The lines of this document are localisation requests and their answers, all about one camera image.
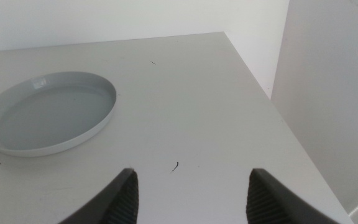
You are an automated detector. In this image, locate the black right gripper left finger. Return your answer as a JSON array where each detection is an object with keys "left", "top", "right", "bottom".
[{"left": 57, "top": 167, "right": 140, "bottom": 224}]

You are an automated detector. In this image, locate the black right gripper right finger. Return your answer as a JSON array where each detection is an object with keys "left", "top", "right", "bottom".
[{"left": 245, "top": 168, "right": 341, "bottom": 224}]

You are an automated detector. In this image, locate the grey shallow bowl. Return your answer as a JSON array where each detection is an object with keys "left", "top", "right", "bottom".
[{"left": 0, "top": 71, "right": 117, "bottom": 157}]

